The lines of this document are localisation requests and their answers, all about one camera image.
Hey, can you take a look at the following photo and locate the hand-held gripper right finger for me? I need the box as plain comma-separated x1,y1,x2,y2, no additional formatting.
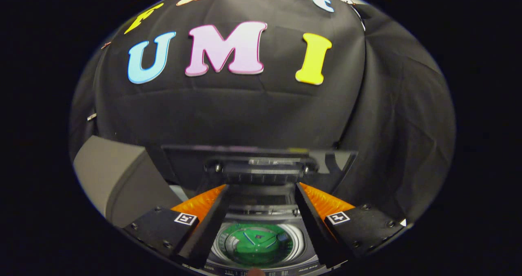
294,182,407,269

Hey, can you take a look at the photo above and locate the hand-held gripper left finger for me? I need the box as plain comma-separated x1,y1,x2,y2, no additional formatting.
122,183,230,269

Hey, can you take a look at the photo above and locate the green polo shirt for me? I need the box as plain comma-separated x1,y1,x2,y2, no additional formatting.
224,224,294,267

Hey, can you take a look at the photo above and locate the dark grey washing machine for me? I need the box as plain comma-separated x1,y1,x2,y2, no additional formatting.
169,181,331,276

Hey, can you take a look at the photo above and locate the grey cabinet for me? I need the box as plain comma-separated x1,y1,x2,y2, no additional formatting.
73,135,183,228

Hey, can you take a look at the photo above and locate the black backdrop cloth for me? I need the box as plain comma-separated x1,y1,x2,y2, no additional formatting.
69,0,456,223

